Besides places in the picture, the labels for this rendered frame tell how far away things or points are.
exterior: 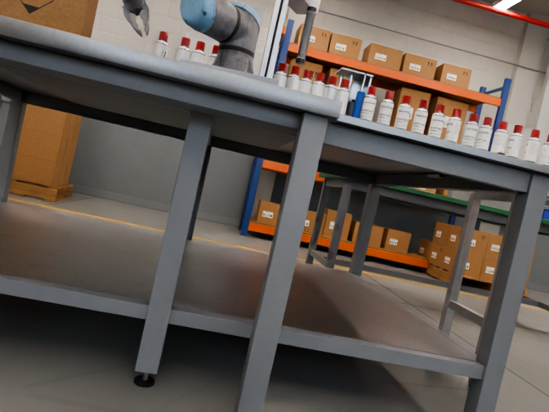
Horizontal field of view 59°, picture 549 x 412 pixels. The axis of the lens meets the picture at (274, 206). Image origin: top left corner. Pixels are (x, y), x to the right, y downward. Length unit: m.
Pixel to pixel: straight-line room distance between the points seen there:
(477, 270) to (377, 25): 3.34
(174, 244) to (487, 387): 1.00
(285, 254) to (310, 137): 0.28
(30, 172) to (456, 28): 5.56
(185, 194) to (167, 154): 5.11
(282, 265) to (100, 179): 5.48
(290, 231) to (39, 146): 4.22
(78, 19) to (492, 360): 1.57
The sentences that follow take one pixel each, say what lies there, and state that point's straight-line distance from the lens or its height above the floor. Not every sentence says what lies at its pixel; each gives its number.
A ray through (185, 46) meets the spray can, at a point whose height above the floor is 1.05.
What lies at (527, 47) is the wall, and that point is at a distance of 7.74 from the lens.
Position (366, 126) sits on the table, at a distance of 1.34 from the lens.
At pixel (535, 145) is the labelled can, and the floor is 1.02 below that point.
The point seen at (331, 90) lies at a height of 1.03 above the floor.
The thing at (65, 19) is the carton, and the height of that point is 0.94.
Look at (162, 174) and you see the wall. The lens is 6.41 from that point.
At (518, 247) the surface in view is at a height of 0.59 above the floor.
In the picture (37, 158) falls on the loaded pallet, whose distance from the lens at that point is 5.19.
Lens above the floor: 0.60
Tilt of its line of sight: 2 degrees down
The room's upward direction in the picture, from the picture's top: 13 degrees clockwise
